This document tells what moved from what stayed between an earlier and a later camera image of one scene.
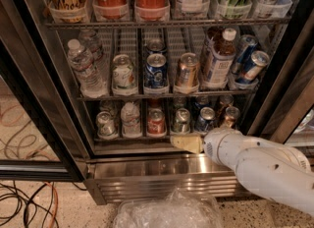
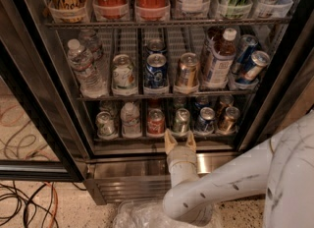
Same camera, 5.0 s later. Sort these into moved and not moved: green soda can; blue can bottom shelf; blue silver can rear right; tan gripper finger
Moved: tan gripper finger
Not moved: blue can bottom shelf; blue silver can rear right; green soda can
